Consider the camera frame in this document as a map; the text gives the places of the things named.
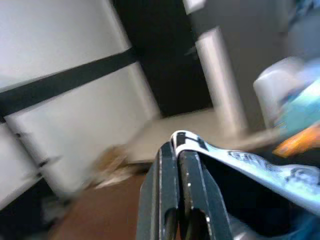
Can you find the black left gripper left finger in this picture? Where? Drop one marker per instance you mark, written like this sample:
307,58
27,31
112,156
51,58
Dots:
157,190

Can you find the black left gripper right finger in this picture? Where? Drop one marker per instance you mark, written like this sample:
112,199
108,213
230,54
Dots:
200,200

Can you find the black garment white printed band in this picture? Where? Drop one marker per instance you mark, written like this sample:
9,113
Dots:
250,162

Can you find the black door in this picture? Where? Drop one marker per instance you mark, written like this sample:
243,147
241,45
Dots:
165,62

